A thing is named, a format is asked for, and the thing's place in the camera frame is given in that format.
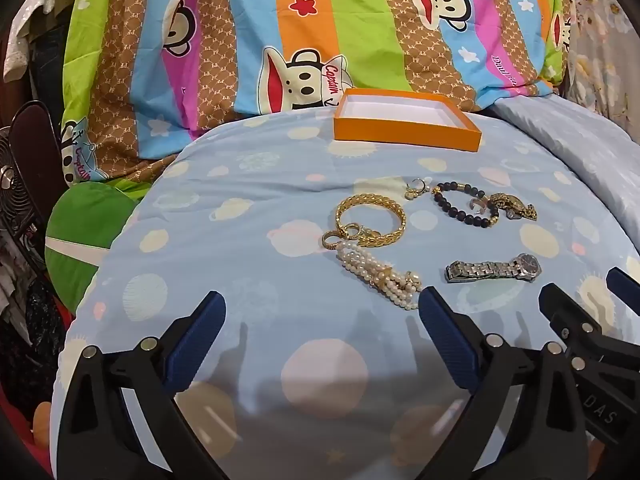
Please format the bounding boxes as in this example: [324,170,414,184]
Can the black bead bracelet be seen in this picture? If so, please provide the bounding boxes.
[432,182,501,226]

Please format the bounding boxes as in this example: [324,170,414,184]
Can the light blue planet-print quilt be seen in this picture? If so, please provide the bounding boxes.
[49,94,640,480]

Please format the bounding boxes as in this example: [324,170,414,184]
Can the silver wristwatch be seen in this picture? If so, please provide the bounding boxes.
[445,253,543,285]

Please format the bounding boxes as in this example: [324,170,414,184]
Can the pearl multi-strand bracelet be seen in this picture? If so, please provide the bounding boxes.
[337,241,423,311]

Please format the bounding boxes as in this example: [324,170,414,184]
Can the black electric fan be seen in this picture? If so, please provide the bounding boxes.
[0,126,40,263]

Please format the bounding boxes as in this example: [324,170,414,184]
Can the green cushion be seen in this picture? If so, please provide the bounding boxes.
[44,180,144,314]

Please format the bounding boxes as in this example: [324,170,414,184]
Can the hanging clothes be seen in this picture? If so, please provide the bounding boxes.
[0,0,78,116]

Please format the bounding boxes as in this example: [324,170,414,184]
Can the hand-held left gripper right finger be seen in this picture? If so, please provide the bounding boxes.
[418,287,592,480]

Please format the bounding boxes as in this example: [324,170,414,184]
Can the orange cardboard box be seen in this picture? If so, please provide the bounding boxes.
[333,88,483,152]

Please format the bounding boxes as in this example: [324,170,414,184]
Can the dark chair back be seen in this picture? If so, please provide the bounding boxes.
[9,100,67,223]

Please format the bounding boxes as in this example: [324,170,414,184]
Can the small gold earring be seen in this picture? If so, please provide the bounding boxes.
[404,178,432,201]

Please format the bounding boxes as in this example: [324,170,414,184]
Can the dark patterned clothes pile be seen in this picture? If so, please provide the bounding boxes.
[0,230,68,426]

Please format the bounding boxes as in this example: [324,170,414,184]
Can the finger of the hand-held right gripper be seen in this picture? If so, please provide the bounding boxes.
[606,267,640,311]
[538,283,640,376]

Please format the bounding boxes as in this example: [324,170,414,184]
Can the gold chain bracelet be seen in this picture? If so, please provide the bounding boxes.
[335,193,407,247]

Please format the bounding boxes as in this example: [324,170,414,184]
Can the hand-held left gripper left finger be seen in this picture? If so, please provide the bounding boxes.
[56,290,227,480]

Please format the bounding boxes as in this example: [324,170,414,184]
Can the grey floral cloth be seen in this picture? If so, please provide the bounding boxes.
[559,0,640,128]

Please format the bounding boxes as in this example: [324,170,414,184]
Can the colourful striped cartoon blanket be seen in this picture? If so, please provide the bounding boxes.
[60,0,576,187]

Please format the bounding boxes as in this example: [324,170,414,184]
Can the gold wristwatch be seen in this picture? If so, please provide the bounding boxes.
[487,192,539,222]

